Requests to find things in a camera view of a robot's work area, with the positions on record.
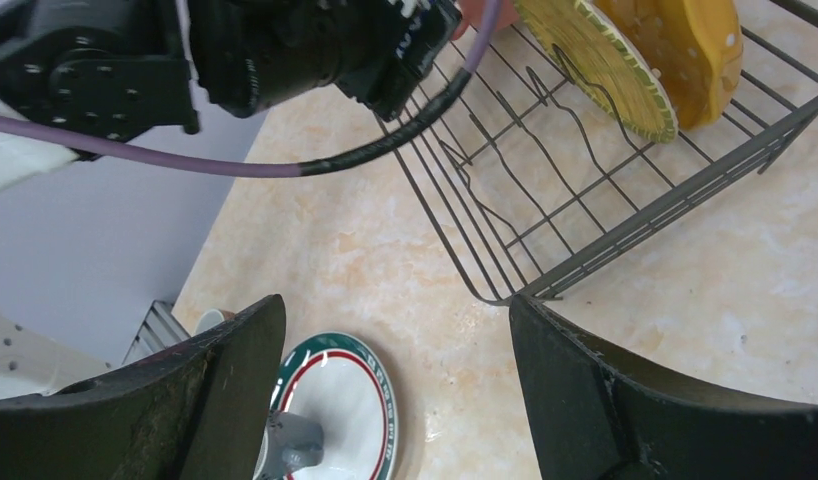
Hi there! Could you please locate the woven bamboo round tray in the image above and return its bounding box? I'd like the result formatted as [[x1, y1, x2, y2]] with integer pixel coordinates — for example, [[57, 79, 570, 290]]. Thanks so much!
[[513, 0, 679, 143]]

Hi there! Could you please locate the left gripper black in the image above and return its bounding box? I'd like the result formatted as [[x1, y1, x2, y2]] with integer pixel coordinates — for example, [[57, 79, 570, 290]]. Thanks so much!
[[187, 0, 462, 122]]

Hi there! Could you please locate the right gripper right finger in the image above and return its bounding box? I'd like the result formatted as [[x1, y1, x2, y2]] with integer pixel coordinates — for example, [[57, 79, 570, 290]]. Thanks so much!
[[509, 296, 818, 479]]

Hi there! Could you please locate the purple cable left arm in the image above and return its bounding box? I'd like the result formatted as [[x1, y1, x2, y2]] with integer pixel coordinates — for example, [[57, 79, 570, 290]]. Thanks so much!
[[0, 0, 504, 180]]

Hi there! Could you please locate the grey white cup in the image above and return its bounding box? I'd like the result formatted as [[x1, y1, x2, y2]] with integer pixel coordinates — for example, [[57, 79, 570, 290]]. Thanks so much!
[[253, 410, 324, 480]]

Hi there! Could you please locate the yellow polka dot plate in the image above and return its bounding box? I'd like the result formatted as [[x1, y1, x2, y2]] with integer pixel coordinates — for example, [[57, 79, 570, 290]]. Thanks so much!
[[594, 0, 744, 130]]

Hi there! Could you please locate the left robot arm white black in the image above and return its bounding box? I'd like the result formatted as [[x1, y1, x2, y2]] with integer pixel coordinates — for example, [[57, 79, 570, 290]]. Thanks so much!
[[0, 1, 500, 191]]

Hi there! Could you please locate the pink mug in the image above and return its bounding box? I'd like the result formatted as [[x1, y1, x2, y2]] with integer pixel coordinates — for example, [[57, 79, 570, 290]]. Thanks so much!
[[451, 0, 519, 40]]

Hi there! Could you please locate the dark wire dish rack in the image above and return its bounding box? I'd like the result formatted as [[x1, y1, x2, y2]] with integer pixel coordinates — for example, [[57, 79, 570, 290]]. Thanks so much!
[[396, 1, 818, 305]]

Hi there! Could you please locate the white plate green red rim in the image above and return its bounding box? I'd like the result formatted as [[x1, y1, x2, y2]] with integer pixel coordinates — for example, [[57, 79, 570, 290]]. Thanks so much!
[[269, 332, 399, 479]]

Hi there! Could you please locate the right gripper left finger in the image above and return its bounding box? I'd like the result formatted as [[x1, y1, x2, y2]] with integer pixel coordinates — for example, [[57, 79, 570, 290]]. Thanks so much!
[[0, 295, 286, 479]]

